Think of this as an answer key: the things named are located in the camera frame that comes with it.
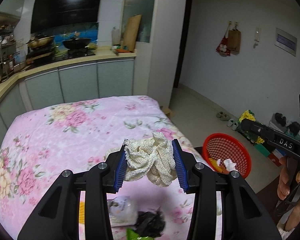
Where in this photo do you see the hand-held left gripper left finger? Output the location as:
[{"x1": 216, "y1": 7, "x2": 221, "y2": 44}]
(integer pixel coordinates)
[{"x1": 17, "y1": 140, "x2": 130, "y2": 240}]

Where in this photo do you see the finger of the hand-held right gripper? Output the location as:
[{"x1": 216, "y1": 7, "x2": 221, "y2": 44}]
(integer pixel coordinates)
[{"x1": 241, "y1": 118, "x2": 276, "y2": 145}]

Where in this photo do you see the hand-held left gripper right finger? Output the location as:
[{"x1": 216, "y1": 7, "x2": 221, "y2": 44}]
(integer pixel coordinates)
[{"x1": 172, "y1": 139, "x2": 283, "y2": 240}]

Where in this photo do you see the yellow green wrapper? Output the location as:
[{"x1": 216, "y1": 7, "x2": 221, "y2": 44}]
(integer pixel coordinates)
[{"x1": 238, "y1": 109, "x2": 265, "y2": 145}]

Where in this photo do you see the cream mesh net cloth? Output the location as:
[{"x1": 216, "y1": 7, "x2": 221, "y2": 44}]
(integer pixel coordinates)
[{"x1": 104, "y1": 131, "x2": 180, "y2": 187}]

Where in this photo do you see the red mesh plastic basket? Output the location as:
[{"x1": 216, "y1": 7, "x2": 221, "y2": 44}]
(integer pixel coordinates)
[{"x1": 202, "y1": 133, "x2": 252, "y2": 179}]

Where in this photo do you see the person's right hand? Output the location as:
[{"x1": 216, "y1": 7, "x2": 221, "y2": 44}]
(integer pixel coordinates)
[{"x1": 277, "y1": 156, "x2": 300, "y2": 202}]

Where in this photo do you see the dark slipper pair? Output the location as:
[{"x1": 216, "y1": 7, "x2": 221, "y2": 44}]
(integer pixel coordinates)
[
  {"x1": 287, "y1": 121, "x2": 300, "y2": 137},
  {"x1": 275, "y1": 112, "x2": 287, "y2": 127}
]

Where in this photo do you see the stack of shoe boxes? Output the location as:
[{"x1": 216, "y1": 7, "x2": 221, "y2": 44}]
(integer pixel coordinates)
[{"x1": 252, "y1": 114, "x2": 300, "y2": 166}]

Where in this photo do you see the black stool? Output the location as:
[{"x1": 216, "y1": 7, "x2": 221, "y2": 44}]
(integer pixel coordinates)
[{"x1": 194, "y1": 146, "x2": 208, "y2": 165}]

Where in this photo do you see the yellow orange wrapper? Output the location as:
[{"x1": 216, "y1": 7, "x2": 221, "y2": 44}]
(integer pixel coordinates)
[{"x1": 209, "y1": 157, "x2": 222, "y2": 172}]

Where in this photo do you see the white labelled plastic bag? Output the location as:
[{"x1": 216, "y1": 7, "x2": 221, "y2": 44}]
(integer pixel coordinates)
[{"x1": 107, "y1": 196, "x2": 138, "y2": 227}]

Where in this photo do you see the white crumpled tissue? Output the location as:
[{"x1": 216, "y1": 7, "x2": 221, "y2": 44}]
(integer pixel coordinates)
[{"x1": 217, "y1": 158, "x2": 239, "y2": 173}]

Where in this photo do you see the open cardboard box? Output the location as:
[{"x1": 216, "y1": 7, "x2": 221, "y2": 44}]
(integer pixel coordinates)
[{"x1": 161, "y1": 106, "x2": 175, "y2": 118}]

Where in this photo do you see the yellow foam net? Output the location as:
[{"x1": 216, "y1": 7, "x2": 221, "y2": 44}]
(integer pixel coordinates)
[{"x1": 79, "y1": 200, "x2": 87, "y2": 224}]

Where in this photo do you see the black plastic bag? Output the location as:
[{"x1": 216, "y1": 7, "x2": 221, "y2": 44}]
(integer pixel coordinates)
[{"x1": 135, "y1": 206, "x2": 167, "y2": 238}]

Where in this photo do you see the green snack packet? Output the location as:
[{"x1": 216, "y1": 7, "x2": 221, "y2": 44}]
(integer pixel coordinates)
[{"x1": 126, "y1": 227, "x2": 147, "y2": 240}]

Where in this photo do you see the pink floral blanket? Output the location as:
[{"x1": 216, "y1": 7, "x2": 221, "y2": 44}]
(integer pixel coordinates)
[{"x1": 0, "y1": 95, "x2": 224, "y2": 240}]

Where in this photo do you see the red hanging cloth bag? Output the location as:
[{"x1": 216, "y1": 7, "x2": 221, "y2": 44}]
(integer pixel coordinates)
[{"x1": 216, "y1": 26, "x2": 232, "y2": 56}]

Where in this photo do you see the brown hanging paper bag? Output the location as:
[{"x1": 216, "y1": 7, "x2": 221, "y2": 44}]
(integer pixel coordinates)
[{"x1": 227, "y1": 29, "x2": 241, "y2": 53}]

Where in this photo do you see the kitchen counter cabinet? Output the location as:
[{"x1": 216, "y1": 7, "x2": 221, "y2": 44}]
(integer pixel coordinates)
[{"x1": 0, "y1": 52, "x2": 137, "y2": 140}]

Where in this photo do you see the dark wooden door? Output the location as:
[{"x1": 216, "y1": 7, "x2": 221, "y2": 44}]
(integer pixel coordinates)
[{"x1": 174, "y1": 0, "x2": 192, "y2": 88}]

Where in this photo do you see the black gas stove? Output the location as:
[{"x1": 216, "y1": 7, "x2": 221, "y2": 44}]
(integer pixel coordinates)
[{"x1": 27, "y1": 47, "x2": 97, "y2": 63}]

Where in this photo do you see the white plastic bottle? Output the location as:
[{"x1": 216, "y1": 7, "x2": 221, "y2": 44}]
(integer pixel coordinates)
[{"x1": 111, "y1": 26, "x2": 121, "y2": 47}]

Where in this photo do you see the black wok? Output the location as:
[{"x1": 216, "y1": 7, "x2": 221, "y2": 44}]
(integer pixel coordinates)
[{"x1": 62, "y1": 37, "x2": 92, "y2": 50}]

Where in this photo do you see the wooden cutting board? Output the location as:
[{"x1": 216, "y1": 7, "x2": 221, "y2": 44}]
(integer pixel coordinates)
[{"x1": 122, "y1": 14, "x2": 142, "y2": 52}]

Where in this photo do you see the golden frying pan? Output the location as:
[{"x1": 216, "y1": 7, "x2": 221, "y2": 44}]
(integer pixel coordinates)
[{"x1": 25, "y1": 35, "x2": 56, "y2": 49}]

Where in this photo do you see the frosted glass partition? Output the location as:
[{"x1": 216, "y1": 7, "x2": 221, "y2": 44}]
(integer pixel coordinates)
[{"x1": 122, "y1": 0, "x2": 157, "y2": 43}]

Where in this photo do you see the metal kitchen rack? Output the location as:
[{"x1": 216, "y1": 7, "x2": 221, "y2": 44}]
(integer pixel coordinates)
[{"x1": 0, "y1": 25, "x2": 18, "y2": 73}]

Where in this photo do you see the black range hood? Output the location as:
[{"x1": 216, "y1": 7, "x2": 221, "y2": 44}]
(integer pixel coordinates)
[{"x1": 31, "y1": 0, "x2": 103, "y2": 34}]

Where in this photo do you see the black cable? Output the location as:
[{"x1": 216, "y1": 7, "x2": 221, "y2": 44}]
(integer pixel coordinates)
[{"x1": 275, "y1": 172, "x2": 300, "y2": 217}]

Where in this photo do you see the grey wall panel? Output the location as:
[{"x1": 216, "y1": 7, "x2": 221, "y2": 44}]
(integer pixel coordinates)
[{"x1": 275, "y1": 27, "x2": 297, "y2": 57}]

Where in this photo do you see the white wall intercom phone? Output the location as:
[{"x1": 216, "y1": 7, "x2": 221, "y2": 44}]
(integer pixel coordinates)
[{"x1": 253, "y1": 27, "x2": 262, "y2": 48}]

